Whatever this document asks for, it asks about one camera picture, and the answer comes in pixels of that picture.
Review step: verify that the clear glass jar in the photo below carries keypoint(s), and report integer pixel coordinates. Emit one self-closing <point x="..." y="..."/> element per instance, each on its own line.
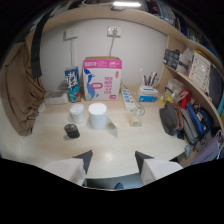
<point x="136" y="118"/>

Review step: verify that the blue bag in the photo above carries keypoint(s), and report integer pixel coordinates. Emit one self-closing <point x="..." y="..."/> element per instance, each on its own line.
<point x="199" y="120"/>

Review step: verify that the white power strip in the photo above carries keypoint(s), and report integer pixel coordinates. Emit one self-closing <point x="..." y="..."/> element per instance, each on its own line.
<point x="128" y="99"/>

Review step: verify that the small black cylindrical object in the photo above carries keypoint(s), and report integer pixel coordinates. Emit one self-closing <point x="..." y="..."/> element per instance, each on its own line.
<point x="71" y="130"/>

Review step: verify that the brown hanging cloth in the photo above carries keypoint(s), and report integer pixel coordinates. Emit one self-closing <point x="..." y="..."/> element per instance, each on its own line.
<point x="23" y="93"/>

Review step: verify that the white toilet paper roll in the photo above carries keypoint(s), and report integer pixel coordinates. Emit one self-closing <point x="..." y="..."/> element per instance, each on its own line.
<point x="97" y="115"/>

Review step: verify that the white wall switch plate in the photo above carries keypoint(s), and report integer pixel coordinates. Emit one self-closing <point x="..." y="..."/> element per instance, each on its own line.
<point x="71" y="33"/>

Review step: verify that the white wall socket with plug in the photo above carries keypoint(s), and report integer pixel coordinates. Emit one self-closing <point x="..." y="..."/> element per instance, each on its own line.
<point x="114" y="31"/>

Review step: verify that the pens in holder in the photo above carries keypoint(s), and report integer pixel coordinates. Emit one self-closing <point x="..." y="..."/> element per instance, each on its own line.
<point x="149" y="79"/>

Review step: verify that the white red-printed box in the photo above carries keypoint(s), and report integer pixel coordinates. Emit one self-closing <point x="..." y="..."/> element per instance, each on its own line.
<point x="199" y="70"/>

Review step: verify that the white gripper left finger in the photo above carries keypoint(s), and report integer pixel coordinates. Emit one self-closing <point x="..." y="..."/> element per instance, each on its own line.
<point x="68" y="167"/>

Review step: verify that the grey zipper pouch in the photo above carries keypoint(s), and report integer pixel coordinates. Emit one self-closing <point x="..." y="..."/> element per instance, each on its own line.
<point x="171" y="119"/>

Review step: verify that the white translucent storage box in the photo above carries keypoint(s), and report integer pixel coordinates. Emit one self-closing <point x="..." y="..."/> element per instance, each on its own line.
<point x="56" y="97"/>

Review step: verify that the pink and white carton box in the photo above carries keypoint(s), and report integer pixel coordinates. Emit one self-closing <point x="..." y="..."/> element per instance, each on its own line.
<point x="101" y="78"/>

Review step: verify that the wooden shelf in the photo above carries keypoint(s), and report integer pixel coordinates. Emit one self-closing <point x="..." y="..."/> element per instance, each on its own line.
<point x="186" y="80"/>

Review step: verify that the blue and white tissue box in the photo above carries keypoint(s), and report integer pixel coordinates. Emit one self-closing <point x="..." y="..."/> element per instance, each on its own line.
<point x="146" y="94"/>

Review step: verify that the clear cotton swab container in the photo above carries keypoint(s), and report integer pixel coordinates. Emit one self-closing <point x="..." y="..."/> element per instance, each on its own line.
<point x="77" y="113"/>

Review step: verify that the black printed card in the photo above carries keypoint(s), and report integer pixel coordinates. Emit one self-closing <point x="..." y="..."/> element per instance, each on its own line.
<point x="172" y="58"/>

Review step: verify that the blue tall drink carton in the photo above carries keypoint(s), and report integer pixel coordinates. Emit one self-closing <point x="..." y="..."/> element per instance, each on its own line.
<point x="73" y="84"/>

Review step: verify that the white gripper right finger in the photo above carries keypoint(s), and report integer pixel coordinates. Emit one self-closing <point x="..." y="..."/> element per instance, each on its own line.
<point x="156" y="168"/>

